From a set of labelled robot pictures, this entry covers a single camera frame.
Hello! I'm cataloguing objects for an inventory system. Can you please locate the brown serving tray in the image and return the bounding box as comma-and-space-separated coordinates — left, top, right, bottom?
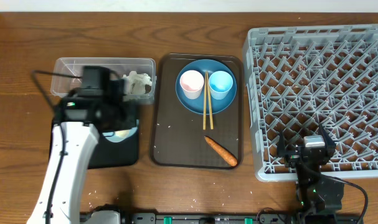
149, 54, 243, 170

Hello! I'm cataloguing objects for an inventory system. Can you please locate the wooden chopstick right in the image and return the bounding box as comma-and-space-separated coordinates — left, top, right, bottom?
206, 71, 214, 129

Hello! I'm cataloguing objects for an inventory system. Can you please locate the clear plastic bin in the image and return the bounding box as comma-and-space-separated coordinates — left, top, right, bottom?
50, 57, 157, 105

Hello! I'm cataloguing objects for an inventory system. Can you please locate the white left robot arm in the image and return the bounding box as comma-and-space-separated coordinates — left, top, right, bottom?
28, 65, 139, 223

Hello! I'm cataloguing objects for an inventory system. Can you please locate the grey dishwasher rack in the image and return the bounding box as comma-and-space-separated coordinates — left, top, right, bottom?
243, 24, 378, 182

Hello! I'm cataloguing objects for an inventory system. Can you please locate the dark blue plate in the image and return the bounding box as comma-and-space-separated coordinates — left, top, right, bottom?
176, 59, 238, 114

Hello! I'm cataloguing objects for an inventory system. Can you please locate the light blue bowl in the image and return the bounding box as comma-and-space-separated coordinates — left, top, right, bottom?
103, 119, 139, 143

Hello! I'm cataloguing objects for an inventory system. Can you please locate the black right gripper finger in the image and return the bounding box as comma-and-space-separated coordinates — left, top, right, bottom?
276, 131, 286, 157
318, 123, 336, 152

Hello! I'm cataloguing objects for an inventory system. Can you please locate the orange carrot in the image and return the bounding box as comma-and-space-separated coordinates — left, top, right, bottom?
204, 136, 238, 167

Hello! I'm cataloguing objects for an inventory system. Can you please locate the black plastic tray bin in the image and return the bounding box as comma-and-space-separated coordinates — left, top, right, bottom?
50, 102, 140, 170

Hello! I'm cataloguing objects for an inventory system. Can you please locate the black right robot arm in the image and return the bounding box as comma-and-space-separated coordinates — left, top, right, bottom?
277, 125, 344, 223

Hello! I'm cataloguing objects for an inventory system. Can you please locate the light blue cup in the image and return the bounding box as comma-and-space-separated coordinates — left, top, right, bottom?
209, 71, 234, 100

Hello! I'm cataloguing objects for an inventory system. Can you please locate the white tissue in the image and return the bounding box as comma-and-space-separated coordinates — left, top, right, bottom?
123, 71, 152, 95

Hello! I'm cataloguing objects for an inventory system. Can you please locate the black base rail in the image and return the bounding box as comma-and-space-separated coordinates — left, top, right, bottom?
79, 205, 364, 224

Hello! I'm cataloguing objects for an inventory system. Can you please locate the pink cup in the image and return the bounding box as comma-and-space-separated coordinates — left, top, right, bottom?
179, 70, 204, 100

